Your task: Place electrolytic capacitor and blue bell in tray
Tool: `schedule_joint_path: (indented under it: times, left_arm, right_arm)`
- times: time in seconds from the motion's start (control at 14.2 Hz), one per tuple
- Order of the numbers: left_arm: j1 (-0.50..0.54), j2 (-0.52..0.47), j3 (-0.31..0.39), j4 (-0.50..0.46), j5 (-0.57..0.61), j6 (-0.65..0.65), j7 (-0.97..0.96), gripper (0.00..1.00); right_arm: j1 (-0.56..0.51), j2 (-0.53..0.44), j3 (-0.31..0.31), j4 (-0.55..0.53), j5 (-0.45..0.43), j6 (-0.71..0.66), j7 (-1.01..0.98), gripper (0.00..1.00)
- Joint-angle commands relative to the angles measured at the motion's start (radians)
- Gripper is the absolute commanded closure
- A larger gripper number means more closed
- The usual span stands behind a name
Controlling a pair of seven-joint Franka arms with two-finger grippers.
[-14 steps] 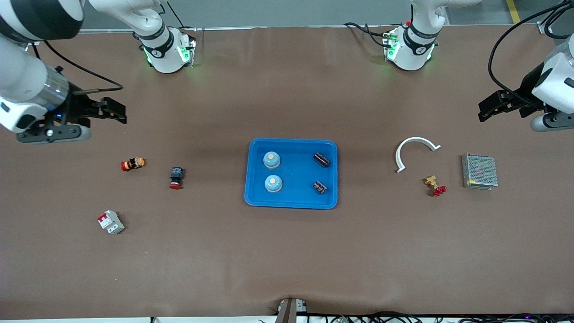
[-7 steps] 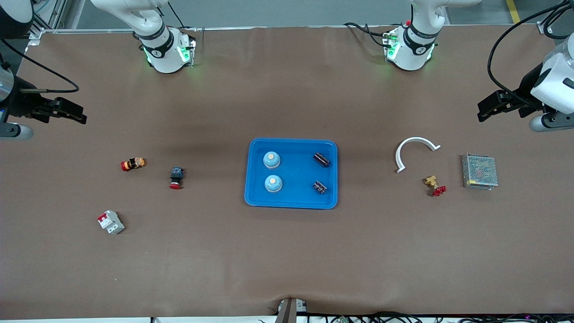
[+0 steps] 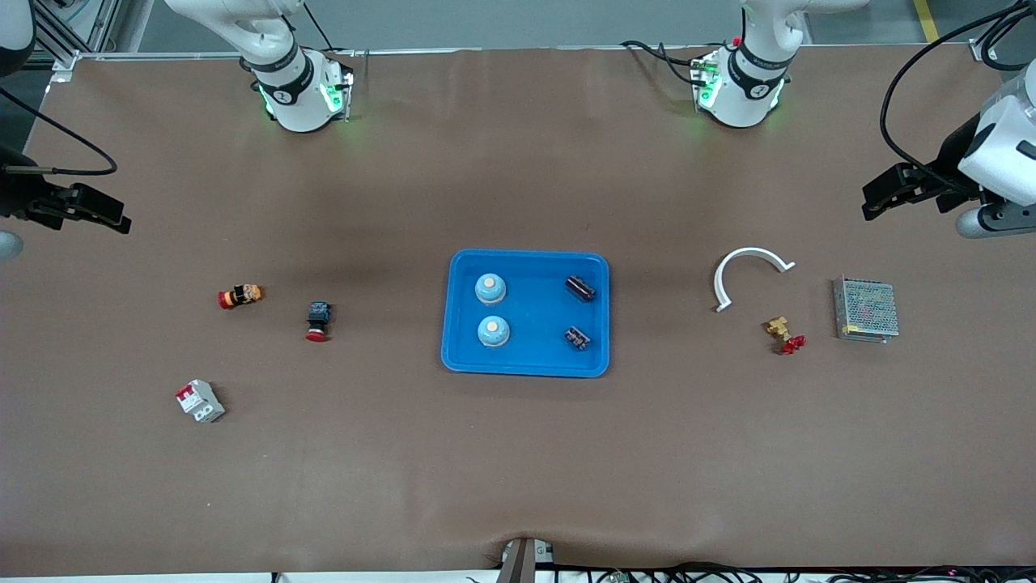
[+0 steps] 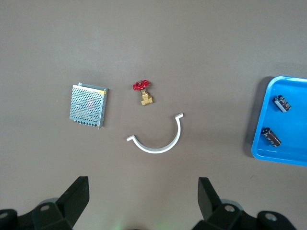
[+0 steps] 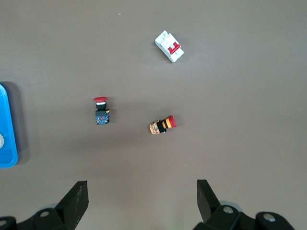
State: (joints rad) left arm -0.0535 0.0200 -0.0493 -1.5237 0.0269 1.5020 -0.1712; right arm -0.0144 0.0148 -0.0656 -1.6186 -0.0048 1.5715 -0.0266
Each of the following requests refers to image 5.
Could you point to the light blue dome bell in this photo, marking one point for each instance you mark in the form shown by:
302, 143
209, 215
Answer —
1, 141

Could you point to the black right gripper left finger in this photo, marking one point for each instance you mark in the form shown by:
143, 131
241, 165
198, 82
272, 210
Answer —
69, 206

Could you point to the red push button blue base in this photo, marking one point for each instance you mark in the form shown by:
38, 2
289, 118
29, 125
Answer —
102, 112

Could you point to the red emergency button orange base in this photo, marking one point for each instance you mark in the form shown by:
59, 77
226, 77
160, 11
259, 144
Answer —
159, 125

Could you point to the blue plastic tray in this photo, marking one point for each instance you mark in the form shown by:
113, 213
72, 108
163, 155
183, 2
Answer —
9, 119

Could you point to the white circuit breaker red switch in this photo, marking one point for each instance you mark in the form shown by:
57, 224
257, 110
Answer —
169, 46

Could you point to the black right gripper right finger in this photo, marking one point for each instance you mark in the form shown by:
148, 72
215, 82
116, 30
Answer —
211, 208

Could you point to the brown table mat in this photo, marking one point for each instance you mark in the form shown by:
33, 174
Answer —
227, 119

